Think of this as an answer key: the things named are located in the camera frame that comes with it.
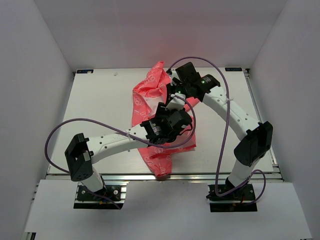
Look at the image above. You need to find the aluminium table frame rail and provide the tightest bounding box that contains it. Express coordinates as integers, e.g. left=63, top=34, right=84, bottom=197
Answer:
left=46, top=68, right=285, bottom=183

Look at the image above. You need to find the left blue corner label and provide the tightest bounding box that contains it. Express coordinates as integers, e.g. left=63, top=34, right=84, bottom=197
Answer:
left=76, top=69, right=94, bottom=74

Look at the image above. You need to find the pink patterned jacket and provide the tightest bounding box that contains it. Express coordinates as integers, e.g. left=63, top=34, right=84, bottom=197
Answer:
left=131, top=61, right=197, bottom=178

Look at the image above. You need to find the right blue corner label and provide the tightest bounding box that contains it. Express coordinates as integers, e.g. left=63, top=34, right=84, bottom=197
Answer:
left=224, top=67, right=243, bottom=72

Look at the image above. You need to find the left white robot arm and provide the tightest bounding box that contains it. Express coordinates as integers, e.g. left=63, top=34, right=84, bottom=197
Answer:
left=64, top=103, right=193, bottom=200

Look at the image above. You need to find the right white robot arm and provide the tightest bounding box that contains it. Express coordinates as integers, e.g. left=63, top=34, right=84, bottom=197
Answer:
left=166, top=62, right=273, bottom=200

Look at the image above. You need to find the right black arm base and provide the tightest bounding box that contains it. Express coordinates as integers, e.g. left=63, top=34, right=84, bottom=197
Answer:
left=206, top=179, right=256, bottom=202

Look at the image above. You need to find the blue corner label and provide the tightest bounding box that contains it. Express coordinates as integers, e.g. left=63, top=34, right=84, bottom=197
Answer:
left=224, top=67, right=243, bottom=72
left=76, top=69, right=94, bottom=74

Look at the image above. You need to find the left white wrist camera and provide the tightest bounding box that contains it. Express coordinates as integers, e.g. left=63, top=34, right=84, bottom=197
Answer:
left=165, top=93, right=186, bottom=111

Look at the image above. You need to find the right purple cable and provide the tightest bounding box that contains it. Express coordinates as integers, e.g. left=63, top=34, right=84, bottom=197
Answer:
left=166, top=56, right=267, bottom=206

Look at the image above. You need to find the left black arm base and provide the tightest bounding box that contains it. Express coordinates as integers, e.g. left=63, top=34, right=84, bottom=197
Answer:
left=75, top=183, right=126, bottom=204

